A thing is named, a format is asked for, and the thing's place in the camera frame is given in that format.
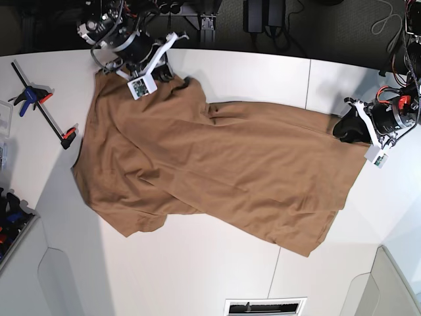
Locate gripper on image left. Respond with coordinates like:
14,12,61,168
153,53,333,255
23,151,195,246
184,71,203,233
95,31,189,82

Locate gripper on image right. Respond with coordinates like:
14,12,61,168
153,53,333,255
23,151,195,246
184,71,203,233
333,97,420,151

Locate brown t-shirt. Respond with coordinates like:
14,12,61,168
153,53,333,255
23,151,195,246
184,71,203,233
72,73,368,256

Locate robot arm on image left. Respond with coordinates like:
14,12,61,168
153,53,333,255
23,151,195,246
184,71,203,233
77,1,189,82

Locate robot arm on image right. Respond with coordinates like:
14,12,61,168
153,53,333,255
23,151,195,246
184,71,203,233
333,1,420,157

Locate black power adapter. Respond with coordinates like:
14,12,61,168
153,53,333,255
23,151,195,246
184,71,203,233
243,0,262,34

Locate clear plastic box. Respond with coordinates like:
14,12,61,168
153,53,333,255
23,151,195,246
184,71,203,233
1,101,15,172

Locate grey bin of clamps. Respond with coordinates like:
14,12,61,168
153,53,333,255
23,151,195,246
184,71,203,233
1,188,39,272

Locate white camera box image left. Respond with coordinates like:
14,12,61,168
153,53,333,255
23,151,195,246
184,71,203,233
127,74,157,100

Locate white camera box image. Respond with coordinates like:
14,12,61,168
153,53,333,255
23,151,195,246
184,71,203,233
364,144,389,168
127,74,157,100

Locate white camera box image right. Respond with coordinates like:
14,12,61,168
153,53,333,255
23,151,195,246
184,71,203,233
364,144,389,168

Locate aluminium frame post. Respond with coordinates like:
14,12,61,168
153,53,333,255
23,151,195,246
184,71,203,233
184,13,218,49

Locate grey looped cable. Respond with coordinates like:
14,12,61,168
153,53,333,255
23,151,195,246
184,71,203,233
370,0,409,53

